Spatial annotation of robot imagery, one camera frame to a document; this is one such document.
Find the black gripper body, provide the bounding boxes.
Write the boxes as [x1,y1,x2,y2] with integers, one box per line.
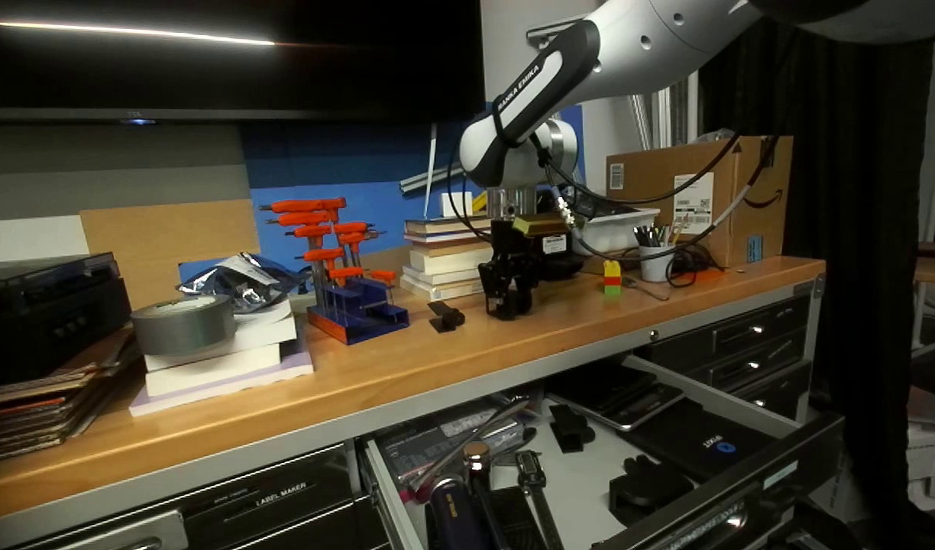
[488,216,542,267]

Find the small black plastic clip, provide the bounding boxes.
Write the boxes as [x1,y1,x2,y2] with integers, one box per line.
[428,299,468,336]

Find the black plastic bracket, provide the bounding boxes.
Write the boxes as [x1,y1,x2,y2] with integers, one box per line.
[544,404,598,456]

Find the grey metal tool drawer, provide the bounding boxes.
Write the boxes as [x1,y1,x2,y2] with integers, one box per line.
[356,347,849,550]

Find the black closed drawer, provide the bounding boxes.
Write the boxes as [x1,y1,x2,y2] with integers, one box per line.
[690,330,812,390]
[729,361,815,422]
[644,295,812,361]

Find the black labelled drawer front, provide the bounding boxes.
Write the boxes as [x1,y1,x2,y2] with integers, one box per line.
[233,495,395,550]
[175,446,362,546]

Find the grey drawer front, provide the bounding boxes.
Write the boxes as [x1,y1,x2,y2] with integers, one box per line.
[52,508,188,550]

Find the stack of books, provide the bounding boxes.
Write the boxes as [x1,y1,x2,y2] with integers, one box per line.
[398,254,488,304]

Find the thick cream book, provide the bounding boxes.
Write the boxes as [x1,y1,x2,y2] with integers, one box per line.
[403,235,494,277]

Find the thin dark cover book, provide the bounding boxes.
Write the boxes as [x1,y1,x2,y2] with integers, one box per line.
[400,206,501,245]

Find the small white card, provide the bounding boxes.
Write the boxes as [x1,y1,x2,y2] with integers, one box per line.
[438,190,476,220]

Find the colourful toy blocks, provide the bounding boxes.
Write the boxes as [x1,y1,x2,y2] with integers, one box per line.
[598,255,626,303]

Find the long aluminium bar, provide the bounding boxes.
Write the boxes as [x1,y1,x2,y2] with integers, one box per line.
[398,160,474,196]

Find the white plastic bin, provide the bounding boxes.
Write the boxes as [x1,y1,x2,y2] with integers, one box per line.
[570,204,662,255]

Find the blue hex key stand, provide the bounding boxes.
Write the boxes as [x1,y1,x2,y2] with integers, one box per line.
[303,273,411,347]

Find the thin white rod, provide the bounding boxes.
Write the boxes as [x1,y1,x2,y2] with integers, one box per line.
[422,119,442,223]

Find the white cup with pens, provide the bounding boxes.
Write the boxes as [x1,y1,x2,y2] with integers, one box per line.
[631,220,678,285]

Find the silver foil pouch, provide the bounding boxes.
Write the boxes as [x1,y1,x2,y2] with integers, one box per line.
[403,395,544,482]

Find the black digital scale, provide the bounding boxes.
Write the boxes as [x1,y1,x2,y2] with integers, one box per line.
[547,357,688,436]

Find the black flashlight silver head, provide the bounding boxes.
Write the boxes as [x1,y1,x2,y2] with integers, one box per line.
[457,436,505,550]

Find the blue backing board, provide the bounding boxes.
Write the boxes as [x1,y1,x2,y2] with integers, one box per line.
[237,99,585,273]

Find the black flat electronic device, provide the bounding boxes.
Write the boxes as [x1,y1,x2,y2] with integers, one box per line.
[622,395,781,482]

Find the blue tool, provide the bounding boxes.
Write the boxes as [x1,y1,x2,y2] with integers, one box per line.
[422,480,491,550]

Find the black rounded pouch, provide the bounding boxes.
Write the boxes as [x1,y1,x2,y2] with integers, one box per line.
[605,451,695,527]

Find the crumpled silver foil bag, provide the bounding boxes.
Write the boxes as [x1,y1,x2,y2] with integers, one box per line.
[175,250,309,317]

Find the brown cardboard shipping box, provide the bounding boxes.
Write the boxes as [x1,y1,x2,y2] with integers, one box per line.
[603,131,796,267]

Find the pale lilac board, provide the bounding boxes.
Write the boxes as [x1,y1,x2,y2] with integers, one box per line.
[127,347,318,418]

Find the large black monitor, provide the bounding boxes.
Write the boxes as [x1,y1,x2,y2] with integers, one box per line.
[0,0,488,125]

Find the brown cardboard sheet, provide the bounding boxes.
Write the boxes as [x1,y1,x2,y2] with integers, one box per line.
[76,196,261,313]

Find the black curtain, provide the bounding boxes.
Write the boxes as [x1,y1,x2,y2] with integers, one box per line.
[695,28,935,550]

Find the black electronic device stack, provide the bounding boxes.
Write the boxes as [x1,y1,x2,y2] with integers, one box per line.
[0,250,134,389]

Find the stack of dark folders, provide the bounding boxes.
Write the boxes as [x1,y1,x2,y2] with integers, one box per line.
[0,330,145,466]

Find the gold wrist camera bar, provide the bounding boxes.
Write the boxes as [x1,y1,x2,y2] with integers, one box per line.
[510,209,570,241]

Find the black coiled cable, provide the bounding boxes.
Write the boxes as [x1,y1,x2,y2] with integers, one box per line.
[665,235,729,291]

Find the black handled tool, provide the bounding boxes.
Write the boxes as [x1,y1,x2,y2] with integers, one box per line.
[510,450,567,550]

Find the aluminium frame post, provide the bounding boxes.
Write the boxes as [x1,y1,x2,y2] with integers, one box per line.
[644,86,706,156]

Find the silver wall rail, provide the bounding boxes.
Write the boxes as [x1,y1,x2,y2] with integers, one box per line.
[521,13,592,56]

